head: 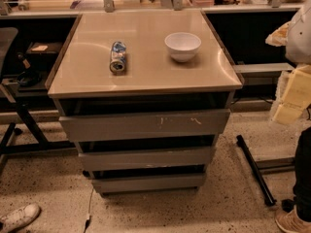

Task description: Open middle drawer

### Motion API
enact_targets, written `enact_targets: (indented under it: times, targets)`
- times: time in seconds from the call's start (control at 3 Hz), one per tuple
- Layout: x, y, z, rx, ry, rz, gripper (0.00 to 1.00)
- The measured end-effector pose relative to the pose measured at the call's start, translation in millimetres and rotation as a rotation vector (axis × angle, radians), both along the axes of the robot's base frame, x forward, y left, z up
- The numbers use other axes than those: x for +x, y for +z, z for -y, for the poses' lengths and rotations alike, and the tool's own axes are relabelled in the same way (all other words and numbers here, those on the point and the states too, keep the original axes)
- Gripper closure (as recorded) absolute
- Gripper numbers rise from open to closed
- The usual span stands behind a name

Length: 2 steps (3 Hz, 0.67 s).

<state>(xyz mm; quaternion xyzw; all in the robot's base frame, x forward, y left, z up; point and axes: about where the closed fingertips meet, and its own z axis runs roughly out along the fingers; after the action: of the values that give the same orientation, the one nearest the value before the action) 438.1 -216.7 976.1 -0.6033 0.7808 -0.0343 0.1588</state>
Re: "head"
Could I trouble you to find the grey drawer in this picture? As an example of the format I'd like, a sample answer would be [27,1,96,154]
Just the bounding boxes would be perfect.
[92,173,206,193]
[59,109,230,142]
[79,147,215,171]

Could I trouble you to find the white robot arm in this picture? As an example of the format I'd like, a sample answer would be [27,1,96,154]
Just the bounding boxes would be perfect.
[265,0,311,124]

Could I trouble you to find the grey top drawer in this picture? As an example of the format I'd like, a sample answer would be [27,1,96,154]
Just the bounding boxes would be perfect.
[59,109,230,142]

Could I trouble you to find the grey drawer cabinet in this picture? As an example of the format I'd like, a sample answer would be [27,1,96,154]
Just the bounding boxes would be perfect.
[47,10,242,182]

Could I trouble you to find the grey bottom drawer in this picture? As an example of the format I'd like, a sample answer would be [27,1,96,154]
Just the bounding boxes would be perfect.
[92,173,206,193]

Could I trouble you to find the tan sneaker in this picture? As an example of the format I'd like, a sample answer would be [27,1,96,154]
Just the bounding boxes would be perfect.
[275,208,311,233]

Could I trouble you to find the white bowl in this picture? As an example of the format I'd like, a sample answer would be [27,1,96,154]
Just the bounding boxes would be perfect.
[164,32,201,62]

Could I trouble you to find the blue crushed soda can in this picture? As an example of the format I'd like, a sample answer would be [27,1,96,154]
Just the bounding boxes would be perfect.
[110,41,126,74]

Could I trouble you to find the black headphones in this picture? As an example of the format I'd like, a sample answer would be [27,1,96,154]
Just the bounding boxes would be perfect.
[17,70,42,87]

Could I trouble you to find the white sneaker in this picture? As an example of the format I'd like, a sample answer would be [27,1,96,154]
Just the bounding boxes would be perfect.
[0,204,41,233]

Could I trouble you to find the black table leg frame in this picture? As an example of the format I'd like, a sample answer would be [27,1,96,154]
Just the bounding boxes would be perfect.
[236,135,294,207]

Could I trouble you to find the white floor cable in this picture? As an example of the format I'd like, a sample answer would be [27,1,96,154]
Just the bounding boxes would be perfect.
[83,187,95,233]

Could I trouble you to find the black desk frame left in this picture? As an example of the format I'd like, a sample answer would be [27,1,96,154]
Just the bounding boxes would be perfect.
[0,78,77,177]

